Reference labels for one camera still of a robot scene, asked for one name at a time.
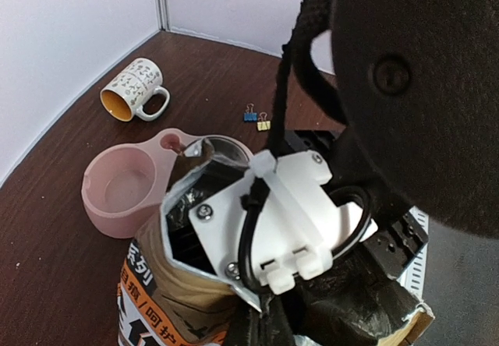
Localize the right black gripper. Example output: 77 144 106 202
285 129 428 280

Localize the gold binder clip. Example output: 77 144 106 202
257 111 271 132

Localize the dog food bag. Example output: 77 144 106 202
117 136 434 345

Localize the pink double pet bowl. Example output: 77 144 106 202
80 127 258 240

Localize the blue binder clip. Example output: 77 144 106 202
243 103 257 122

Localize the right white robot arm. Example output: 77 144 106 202
288 0 498 239

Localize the white patterned mug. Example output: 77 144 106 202
100 58 171 122

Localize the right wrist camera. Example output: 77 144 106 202
189 150 363 309

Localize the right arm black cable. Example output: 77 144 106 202
237 0 352 296

